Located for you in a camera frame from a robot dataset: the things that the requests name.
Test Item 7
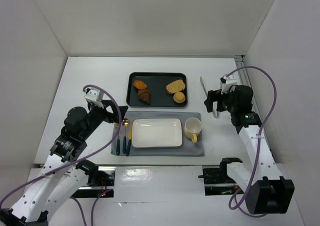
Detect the round yellow bun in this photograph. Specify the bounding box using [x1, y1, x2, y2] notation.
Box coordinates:
[173, 91, 186, 104]

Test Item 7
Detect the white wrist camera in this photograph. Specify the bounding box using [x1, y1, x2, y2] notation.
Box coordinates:
[220, 74, 238, 95]
[84, 87, 104, 102]

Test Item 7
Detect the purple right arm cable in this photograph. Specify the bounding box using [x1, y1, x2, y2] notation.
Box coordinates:
[226, 65, 278, 216]

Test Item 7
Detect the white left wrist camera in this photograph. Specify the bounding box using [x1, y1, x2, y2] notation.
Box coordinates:
[84, 87, 104, 102]

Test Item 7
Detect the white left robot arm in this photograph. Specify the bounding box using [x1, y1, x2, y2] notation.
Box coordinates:
[0, 100, 128, 226]

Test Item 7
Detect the brown croissant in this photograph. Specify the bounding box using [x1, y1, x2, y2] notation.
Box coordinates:
[137, 88, 151, 104]

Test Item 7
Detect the grey cloth placemat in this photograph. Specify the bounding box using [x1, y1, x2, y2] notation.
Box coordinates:
[125, 111, 205, 157]

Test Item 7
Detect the seeded bread slice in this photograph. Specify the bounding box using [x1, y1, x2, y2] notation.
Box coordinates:
[166, 79, 186, 94]

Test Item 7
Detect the gold knife green handle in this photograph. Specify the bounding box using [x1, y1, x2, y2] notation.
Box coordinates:
[125, 123, 133, 156]

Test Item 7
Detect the white rectangular plate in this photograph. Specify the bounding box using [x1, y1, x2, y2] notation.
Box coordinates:
[131, 118, 183, 149]

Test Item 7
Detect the yellow mug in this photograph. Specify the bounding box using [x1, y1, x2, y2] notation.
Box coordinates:
[184, 117, 202, 143]

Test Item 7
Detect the orange bread roll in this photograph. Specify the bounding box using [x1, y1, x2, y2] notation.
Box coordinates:
[133, 80, 148, 90]

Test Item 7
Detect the black baking tray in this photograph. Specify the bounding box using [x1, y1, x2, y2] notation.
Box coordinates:
[126, 72, 188, 108]

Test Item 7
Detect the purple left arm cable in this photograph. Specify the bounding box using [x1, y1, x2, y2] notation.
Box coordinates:
[0, 84, 124, 226]

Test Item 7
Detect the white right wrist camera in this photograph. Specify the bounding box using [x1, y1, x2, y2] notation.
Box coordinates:
[220, 74, 238, 95]

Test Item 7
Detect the gold spoon green handle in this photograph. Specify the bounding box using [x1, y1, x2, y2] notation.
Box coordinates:
[122, 118, 130, 154]

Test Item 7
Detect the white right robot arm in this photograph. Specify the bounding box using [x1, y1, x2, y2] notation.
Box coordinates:
[204, 85, 295, 218]

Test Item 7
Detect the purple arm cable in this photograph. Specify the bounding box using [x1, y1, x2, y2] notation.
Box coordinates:
[226, 65, 278, 216]
[0, 84, 124, 226]

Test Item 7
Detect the gold fork green handle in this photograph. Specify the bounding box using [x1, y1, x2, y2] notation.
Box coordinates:
[115, 123, 120, 156]

